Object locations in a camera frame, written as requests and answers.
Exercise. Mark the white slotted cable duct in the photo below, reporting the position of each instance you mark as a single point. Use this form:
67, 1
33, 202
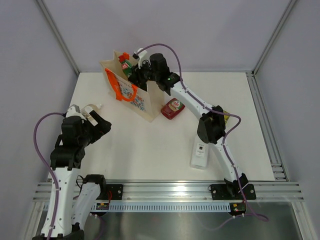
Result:
166, 207

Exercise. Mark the right corner aluminium post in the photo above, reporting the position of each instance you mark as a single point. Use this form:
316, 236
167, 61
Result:
275, 34

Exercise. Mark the white rectangular bottle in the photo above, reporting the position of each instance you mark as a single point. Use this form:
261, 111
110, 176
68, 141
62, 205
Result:
199, 156

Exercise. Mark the aluminium mounting rail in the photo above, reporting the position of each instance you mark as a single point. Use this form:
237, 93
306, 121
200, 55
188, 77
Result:
274, 191

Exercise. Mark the left small circuit board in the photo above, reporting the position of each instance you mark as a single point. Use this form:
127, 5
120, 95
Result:
102, 206

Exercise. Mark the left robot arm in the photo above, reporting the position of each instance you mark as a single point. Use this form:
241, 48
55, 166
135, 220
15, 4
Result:
67, 215

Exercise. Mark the right small circuit board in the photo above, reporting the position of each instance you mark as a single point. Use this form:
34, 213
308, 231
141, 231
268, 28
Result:
237, 208

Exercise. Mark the yellow dish soap bottle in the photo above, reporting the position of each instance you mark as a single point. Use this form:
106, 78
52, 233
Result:
226, 116

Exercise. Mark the corner aluminium post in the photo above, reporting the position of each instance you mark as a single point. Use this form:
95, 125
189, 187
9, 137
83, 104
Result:
275, 34
48, 18

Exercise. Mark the clear liquid soap bottle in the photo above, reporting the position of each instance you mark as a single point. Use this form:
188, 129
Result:
85, 111

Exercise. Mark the small circuit board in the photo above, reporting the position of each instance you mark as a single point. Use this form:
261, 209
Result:
237, 208
102, 206

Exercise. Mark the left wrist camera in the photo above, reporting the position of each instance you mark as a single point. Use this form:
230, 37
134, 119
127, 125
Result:
74, 110

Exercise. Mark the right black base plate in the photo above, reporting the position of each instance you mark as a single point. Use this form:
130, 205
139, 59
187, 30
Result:
220, 192

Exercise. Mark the cream canvas tote bag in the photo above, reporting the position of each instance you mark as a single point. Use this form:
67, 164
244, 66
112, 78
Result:
146, 101

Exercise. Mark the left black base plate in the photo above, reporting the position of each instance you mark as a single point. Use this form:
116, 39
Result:
111, 192

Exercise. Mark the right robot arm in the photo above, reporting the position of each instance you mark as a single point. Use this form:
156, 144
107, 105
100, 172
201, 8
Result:
211, 128

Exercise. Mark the green dish soap bottle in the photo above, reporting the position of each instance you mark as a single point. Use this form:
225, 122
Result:
126, 65

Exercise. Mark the left corner aluminium post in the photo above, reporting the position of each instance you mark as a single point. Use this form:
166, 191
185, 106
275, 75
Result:
48, 18

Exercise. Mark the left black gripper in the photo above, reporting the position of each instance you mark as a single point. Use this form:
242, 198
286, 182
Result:
102, 127

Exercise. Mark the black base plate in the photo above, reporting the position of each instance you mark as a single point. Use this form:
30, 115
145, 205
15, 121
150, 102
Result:
111, 192
220, 192

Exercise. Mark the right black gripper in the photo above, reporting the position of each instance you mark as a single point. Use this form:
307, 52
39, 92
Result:
135, 78

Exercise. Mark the red dish soap bottle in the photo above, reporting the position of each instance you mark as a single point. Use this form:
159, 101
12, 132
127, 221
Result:
172, 108

